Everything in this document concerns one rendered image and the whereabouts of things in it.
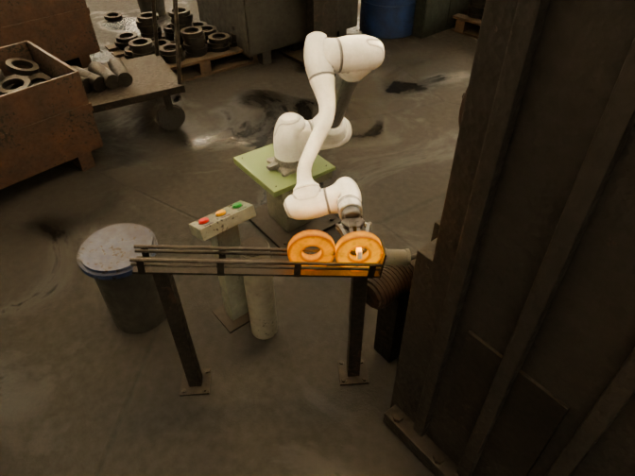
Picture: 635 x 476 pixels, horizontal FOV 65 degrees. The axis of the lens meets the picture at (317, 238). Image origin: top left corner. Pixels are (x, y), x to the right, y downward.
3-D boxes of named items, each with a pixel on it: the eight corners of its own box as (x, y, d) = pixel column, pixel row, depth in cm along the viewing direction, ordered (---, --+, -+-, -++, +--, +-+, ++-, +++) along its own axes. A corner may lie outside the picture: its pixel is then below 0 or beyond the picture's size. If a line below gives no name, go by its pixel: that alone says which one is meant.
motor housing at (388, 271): (409, 352, 219) (426, 265, 183) (372, 380, 209) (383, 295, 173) (388, 333, 226) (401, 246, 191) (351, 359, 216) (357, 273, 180)
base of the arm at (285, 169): (259, 162, 261) (258, 154, 258) (294, 151, 271) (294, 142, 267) (277, 179, 250) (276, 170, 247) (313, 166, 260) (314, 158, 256)
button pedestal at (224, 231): (268, 310, 237) (257, 208, 196) (225, 336, 226) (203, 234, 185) (250, 290, 246) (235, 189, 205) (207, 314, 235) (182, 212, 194)
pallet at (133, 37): (228, 33, 506) (222, -14, 476) (267, 59, 456) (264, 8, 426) (109, 60, 456) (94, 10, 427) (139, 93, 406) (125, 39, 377)
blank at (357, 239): (386, 237, 159) (385, 230, 161) (338, 236, 157) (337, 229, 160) (378, 272, 169) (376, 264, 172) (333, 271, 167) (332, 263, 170)
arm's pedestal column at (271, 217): (244, 215, 290) (237, 171, 269) (300, 190, 308) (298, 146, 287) (283, 253, 266) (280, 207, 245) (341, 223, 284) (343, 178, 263)
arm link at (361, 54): (302, 129, 264) (341, 125, 269) (310, 157, 259) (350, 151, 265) (332, 25, 192) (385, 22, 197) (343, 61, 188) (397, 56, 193)
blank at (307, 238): (338, 236, 157) (337, 229, 160) (289, 235, 155) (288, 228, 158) (333, 271, 167) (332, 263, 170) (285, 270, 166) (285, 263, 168)
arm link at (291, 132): (270, 148, 262) (268, 110, 247) (303, 144, 266) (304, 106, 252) (278, 164, 250) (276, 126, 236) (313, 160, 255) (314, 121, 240)
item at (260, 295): (283, 331, 228) (275, 247, 193) (261, 344, 223) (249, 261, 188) (267, 314, 235) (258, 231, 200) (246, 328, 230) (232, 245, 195)
